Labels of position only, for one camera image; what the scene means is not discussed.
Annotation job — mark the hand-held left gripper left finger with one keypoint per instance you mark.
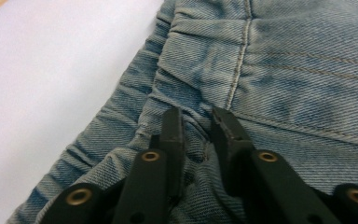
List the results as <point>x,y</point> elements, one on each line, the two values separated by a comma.
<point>155,180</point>

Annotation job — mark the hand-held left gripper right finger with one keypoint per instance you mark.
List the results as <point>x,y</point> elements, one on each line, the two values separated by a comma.
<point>261,186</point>

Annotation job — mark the faded denim shorts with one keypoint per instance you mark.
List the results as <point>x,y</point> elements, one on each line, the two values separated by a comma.
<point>292,77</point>

